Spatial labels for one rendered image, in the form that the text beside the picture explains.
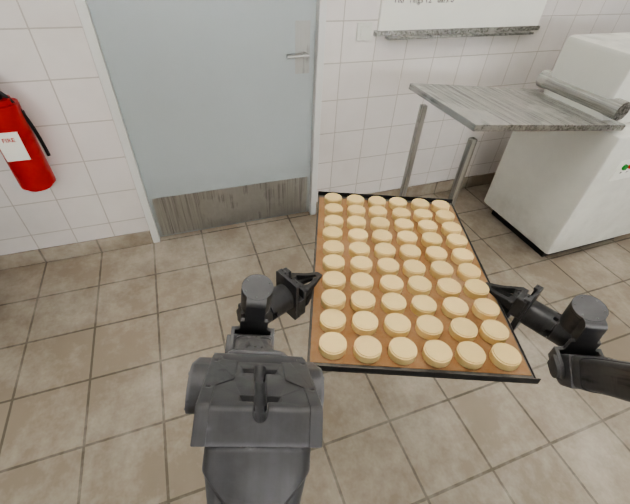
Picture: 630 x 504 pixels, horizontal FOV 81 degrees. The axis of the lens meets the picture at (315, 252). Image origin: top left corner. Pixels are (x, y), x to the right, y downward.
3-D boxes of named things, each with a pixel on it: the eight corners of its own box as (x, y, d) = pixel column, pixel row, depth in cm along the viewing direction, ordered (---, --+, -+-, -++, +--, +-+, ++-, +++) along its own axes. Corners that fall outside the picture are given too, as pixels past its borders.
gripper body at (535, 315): (535, 281, 77) (573, 302, 73) (516, 313, 83) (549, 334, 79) (521, 296, 73) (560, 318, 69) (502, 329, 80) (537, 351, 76)
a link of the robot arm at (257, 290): (224, 362, 67) (271, 364, 69) (224, 331, 59) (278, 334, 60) (231, 306, 75) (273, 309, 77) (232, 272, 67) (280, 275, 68)
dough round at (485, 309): (466, 308, 77) (469, 301, 75) (483, 301, 79) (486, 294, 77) (484, 325, 73) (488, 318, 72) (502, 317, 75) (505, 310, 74)
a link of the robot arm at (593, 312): (552, 381, 69) (603, 385, 67) (577, 353, 60) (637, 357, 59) (535, 325, 77) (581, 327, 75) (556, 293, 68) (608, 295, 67)
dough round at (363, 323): (361, 312, 74) (363, 306, 73) (382, 326, 72) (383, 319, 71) (345, 326, 71) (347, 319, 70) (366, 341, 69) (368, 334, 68)
